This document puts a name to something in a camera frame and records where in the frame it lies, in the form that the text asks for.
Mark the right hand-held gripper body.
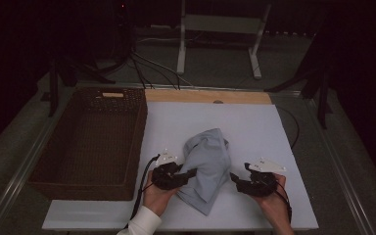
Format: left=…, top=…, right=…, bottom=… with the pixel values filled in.
left=239, top=158, right=288, bottom=198

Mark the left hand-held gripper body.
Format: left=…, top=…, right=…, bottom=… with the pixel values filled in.
left=151, top=149, right=186, bottom=191

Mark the light blue knit garment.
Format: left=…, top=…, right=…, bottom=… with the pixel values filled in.
left=175, top=127, right=233, bottom=217

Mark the brown wicker basket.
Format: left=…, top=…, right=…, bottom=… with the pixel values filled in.
left=27, top=86, right=149, bottom=202

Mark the person's left hand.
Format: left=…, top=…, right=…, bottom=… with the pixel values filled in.
left=142, top=169, right=181, bottom=218

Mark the person's right hand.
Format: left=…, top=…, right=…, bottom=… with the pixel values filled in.
left=254, top=173, right=296, bottom=235

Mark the white board sheet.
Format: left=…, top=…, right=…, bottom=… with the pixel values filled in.
left=42, top=101, right=319, bottom=232

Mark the black tripod stand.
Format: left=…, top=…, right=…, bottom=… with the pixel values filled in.
left=40, top=58, right=117, bottom=118
left=263, top=32, right=335, bottom=130

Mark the white power strip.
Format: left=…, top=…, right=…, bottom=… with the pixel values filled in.
left=263, top=29, right=317, bottom=37

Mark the dark equipment with red light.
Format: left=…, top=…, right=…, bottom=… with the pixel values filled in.
left=115, top=0, right=134, bottom=63

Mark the left hand-held gripper black cable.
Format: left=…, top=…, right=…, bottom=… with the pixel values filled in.
left=123, top=154, right=162, bottom=229

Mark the hand-held gripper black cable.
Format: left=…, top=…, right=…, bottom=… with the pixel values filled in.
left=272, top=180, right=294, bottom=224
left=123, top=154, right=162, bottom=229

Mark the right hand-held gripper black cable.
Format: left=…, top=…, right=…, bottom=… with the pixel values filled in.
left=272, top=180, right=294, bottom=224

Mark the thin black looped cable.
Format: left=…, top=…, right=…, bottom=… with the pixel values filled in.
left=275, top=105, right=301, bottom=151

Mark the aluminium frame rail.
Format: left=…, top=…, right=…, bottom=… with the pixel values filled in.
left=74, top=82, right=303, bottom=97
left=0, top=86, right=79, bottom=235
left=302, top=94, right=376, bottom=235

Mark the black floor cable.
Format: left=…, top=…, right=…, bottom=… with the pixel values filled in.
left=133, top=53, right=181, bottom=91
left=129, top=48, right=155, bottom=90

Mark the white metal stand frame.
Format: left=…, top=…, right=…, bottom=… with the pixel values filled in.
left=175, top=0, right=272, bottom=80

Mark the white floor cable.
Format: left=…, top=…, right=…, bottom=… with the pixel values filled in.
left=136, top=36, right=197, bottom=45

